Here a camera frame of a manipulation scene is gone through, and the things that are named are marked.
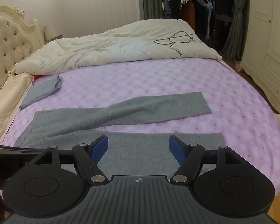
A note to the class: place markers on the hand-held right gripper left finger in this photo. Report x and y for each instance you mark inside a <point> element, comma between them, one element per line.
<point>100,148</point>

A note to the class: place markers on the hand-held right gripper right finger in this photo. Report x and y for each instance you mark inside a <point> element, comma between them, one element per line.
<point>177,149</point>

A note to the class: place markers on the grey pants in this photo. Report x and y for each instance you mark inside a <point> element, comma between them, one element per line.
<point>130,112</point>

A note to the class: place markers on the beige cloth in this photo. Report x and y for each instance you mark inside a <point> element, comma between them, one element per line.
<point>7,102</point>

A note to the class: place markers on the blue-grey folded cloth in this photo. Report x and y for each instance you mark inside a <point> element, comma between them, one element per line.
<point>39,91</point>

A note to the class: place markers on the pink checked bed sheet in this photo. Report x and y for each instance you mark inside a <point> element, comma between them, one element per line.
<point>224,86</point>

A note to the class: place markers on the red cloth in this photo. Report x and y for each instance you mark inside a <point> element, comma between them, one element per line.
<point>36,78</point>

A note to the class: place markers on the white duvet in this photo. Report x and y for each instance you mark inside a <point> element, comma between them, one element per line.
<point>95,49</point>

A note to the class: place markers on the cream tufted headboard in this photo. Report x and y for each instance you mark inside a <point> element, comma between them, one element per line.
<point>7,44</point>

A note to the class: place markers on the white table lamp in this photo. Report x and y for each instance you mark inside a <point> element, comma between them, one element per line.
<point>49,31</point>

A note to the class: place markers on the dark hanging garment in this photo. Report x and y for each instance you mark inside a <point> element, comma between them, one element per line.
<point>201,18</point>

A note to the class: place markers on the orange hanging garment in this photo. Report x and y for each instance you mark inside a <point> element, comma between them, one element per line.
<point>188,16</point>

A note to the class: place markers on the blue patterned hanging garment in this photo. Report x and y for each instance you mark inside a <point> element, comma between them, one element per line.
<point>210,16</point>

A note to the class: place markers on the grey patterned curtain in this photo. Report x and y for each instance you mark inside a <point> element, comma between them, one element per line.
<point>235,21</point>
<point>152,0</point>

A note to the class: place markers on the cream wardrobe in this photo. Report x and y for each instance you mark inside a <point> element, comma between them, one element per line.
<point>266,39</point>

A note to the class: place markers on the black hanging garment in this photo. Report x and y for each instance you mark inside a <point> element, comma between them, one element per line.
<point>175,4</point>

